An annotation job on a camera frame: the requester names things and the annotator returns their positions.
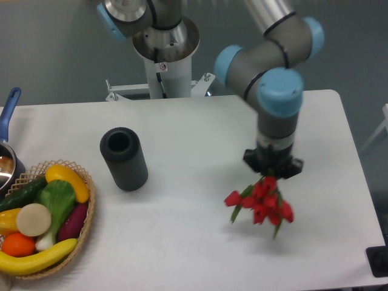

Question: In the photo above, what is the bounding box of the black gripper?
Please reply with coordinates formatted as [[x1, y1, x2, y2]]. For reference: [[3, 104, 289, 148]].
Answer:
[[243, 144, 304, 179]]

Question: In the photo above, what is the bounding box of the red tulip bouquet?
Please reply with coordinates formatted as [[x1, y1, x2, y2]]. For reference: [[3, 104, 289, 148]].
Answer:
[[224, 170, 294, 238]]

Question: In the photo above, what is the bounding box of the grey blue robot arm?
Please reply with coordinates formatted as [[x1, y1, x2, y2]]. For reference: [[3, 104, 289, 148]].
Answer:
[[97, 1, 325, 179]]

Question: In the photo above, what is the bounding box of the black device at edge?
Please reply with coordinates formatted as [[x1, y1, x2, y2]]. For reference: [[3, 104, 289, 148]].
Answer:
[[366, 246, 387, 278]]

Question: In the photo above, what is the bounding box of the dark grey ribbed vase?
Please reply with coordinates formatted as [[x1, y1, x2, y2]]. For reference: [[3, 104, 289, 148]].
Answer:
[[99, 127, 149, 192]]

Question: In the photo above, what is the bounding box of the purple sweet potato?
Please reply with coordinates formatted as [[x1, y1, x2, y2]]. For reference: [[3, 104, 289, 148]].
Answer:
[[57, 203, 88, 242]]

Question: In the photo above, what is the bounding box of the yellow squash top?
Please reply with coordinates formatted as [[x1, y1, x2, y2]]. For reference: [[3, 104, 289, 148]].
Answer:
[[45, 164, 90, 203]]

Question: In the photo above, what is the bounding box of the green bok choy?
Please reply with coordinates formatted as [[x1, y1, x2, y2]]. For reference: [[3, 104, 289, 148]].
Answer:
[[35, 179, 76, 252]]

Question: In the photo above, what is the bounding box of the woven wicker basket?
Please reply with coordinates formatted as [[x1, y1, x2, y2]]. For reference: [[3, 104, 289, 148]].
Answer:
[[1, 159, 95, 279]]

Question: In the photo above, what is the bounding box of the beige round disc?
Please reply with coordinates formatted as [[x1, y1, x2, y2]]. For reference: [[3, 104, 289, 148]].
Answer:
[[16, 203, 52, 237]]

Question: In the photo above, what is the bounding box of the green cucumber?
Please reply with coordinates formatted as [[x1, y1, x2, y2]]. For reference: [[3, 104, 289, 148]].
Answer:
[[1, 177, 47, 212]]

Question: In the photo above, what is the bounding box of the orange fruit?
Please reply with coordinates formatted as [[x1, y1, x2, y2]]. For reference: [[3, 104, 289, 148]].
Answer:
[[1, 233, 35, 257]]

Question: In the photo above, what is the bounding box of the yellow bell pepper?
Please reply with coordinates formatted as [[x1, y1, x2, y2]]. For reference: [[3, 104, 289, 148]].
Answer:
[[0, 208, 21, 237]]

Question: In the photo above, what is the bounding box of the long yellow banana squash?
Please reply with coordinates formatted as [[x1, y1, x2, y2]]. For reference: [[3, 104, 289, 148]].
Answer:
[[1, 238, 78, 276]]

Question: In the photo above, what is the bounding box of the white metal base frame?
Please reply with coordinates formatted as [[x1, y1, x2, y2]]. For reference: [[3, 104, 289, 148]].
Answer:
[[105, 72, 216, 102]]

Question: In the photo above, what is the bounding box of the white frame at right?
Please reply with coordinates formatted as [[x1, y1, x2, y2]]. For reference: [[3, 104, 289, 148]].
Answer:
[[360, 104, 388, 153]]

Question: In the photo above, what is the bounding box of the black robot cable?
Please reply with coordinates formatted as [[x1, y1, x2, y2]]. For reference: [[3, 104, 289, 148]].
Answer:
[[153, 47, 168, 99]]

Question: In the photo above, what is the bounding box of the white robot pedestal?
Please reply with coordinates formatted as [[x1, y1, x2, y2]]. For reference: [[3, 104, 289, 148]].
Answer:
[[132, 16, 199, 89]]

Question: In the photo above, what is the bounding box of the blue handled saucepan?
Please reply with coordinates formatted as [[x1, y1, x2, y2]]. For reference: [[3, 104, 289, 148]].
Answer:
[[1, 87, 25, 200]]

